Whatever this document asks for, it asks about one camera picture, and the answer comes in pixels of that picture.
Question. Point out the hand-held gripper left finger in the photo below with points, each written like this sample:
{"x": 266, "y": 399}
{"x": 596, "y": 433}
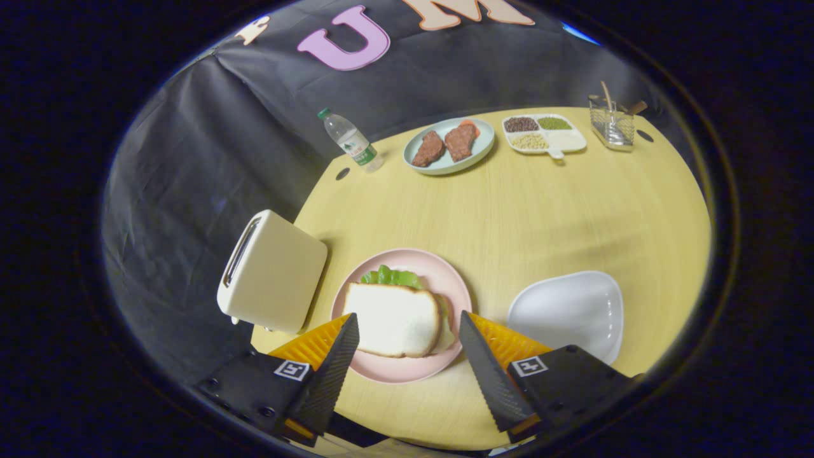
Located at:
{"x": 331, "y": 375}

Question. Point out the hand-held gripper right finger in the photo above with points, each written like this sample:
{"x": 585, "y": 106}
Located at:
{"x": 489, "y": 375}

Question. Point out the plain white bread slice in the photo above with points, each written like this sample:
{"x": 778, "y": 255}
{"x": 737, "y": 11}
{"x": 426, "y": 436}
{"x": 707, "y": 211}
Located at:
{"x": 391, "y": 318}

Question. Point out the green lettuce leaf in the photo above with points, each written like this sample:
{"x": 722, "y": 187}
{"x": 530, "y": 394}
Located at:
{"x": 391, "y": 277}

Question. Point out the bread slice under ham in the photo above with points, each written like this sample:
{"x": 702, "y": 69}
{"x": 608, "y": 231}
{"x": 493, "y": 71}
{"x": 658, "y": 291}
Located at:
{"x": 447, "y": 324}

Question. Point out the white plate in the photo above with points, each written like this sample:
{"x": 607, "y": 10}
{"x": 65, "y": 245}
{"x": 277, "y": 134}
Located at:
{"x": 566, "y": 312}

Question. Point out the pink plate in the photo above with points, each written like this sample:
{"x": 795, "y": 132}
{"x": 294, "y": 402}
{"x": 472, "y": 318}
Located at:
{"x": 445, "y": 273}

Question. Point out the white toaster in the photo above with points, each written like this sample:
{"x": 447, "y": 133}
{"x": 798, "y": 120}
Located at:
{"x": 280, "y": 273}

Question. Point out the brown meat piece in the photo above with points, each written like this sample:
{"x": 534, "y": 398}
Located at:
{"x": 429, "y": 149}
{"x": 461, "y": 141}

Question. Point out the clear plastic water bottle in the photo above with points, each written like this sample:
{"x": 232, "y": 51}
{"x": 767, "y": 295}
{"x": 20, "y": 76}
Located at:
{"x": 353, "y": 141}

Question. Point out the light green plate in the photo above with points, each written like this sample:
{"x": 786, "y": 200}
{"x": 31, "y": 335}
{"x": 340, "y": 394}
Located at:
{"x": 486, "y": 137}

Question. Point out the white divided grain dish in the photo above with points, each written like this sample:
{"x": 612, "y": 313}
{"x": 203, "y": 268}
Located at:
{"x": 569, "y": 141}

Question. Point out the black backdrop cloth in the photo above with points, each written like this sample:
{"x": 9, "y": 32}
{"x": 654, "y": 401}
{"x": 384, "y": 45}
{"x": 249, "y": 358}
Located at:
{"x": 210, "y": 159}

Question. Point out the clear utensil holder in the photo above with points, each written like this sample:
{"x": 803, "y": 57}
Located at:
{"x": 612, "y": 130}

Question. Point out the thin wooden stick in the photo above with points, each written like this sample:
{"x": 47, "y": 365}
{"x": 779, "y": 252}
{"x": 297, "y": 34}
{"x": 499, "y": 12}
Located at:
{"x": 607, "y": 95}

